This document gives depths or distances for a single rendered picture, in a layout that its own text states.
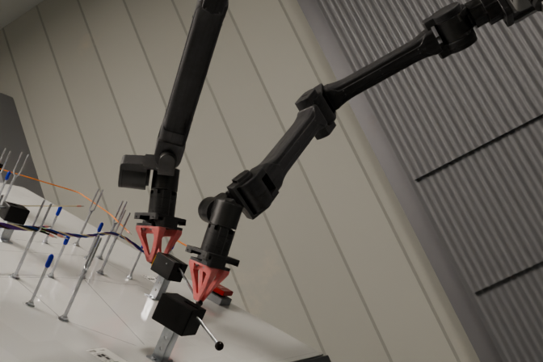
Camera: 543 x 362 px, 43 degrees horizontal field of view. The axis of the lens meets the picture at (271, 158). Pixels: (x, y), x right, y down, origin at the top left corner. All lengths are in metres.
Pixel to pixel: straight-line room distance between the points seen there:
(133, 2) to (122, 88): 0.42
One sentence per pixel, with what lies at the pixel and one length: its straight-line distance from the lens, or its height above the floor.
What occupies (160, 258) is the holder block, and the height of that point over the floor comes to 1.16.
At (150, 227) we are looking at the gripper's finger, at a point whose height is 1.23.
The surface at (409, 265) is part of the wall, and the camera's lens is 2.63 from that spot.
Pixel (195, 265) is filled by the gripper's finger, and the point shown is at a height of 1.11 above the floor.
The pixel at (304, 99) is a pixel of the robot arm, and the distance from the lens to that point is 1.67.
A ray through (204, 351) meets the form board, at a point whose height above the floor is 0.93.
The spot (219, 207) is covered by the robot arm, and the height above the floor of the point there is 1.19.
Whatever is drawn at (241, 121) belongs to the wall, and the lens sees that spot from 2.92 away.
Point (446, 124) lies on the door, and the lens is 2.64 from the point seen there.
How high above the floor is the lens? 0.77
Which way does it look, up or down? 20 degrees up
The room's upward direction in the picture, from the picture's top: 24 degrees counter-clockwise
